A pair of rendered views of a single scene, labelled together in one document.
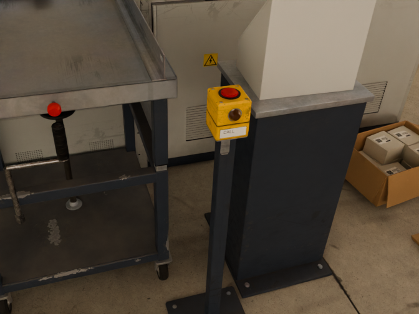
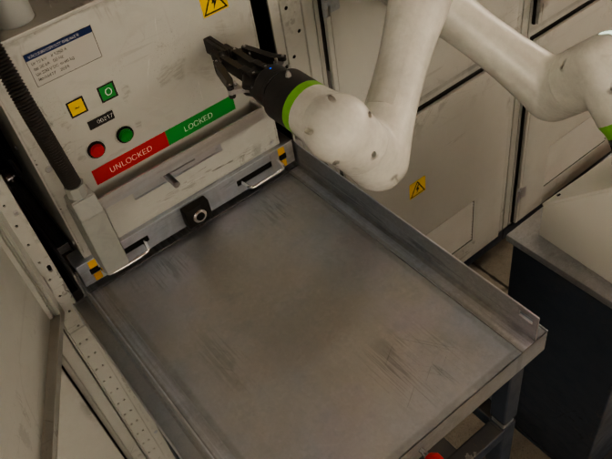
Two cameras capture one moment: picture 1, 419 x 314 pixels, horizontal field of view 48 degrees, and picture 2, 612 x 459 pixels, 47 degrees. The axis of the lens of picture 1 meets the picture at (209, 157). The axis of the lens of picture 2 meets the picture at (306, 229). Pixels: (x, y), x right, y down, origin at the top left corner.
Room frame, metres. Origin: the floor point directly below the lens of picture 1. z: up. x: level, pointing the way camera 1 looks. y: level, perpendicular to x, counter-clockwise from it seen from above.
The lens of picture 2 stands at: (0.49, 0.59, 1.90)
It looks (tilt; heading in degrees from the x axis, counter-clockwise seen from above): 45 degrees down; 350
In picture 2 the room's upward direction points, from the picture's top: 11 degrees counter-clockwise
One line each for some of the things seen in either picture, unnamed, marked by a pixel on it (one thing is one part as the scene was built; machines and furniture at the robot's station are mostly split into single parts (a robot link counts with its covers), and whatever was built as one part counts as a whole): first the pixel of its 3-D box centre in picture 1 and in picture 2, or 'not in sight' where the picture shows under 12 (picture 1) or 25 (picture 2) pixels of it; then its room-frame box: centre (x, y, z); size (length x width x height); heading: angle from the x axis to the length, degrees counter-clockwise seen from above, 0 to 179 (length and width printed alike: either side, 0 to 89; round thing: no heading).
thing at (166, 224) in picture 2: not in sight; (188, 204); (1.64, 0.63, 0.89); 0.54 x 0.05 x 0.06; 110
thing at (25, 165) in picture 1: (38, 176); not in sight; (0.94, 0.44, 0.62); 0.17 x 0.03 x 0.30; 110
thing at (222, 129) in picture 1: (227, 112); not in sight; (0.93, -0.04, 0.85); 0.08 x 0.08 x 0.10; 20
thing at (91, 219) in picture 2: not in sight; (95, 228); (1.49, 0.79, 1.04); 0.08 x 0.05 x 0.17; 20
